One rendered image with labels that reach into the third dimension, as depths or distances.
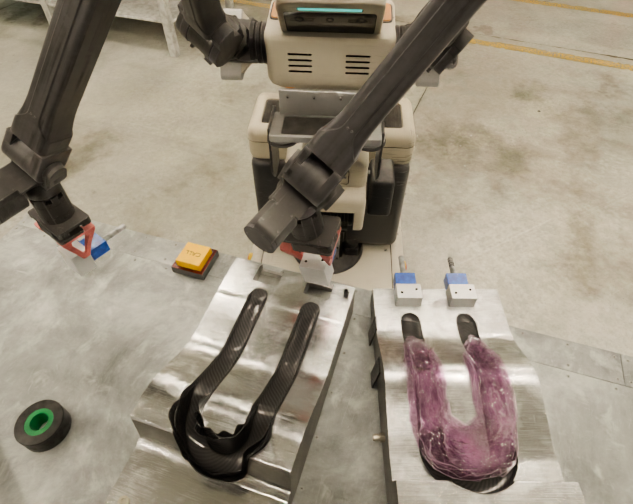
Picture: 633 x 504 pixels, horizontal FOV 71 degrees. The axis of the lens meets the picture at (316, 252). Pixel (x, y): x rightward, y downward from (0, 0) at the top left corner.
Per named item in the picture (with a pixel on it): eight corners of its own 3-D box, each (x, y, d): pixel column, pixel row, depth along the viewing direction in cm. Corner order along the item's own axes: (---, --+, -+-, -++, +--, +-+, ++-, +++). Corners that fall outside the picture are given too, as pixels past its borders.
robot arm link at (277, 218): (349, 185, 62) (302, 144, 61) (300, 244, 58) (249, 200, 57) (320, 213, 73) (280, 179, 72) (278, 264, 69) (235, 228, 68)
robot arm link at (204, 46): (244, 34, 92) (225, 15, 91) (232, 19, 82) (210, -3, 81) (216, 69, 93) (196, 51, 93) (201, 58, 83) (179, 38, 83)
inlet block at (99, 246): (121, 229, 98) (113, 211, 94) (135, 239, 96) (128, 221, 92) (67, 265, 91) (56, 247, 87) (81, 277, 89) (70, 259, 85)
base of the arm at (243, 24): (260, 21, 97) (206, 19, 98) (252, 8, 89) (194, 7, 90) (259, 63, 99) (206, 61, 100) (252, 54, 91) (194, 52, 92)
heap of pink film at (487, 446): (395, 336, 85) (400, 313, 79) (488, 337, 85) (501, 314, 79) (413, 484, 68) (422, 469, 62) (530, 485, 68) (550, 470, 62)
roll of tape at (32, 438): (69, 445, 77) (60, 438, 75) (19, 458, 76) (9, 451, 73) (73, 402, 82) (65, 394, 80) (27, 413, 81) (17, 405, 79)
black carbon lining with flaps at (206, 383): (252, 292, 91) (246, 262, 84) (327, 312, 87) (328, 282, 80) (162, 465, 69) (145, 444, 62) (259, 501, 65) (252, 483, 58)
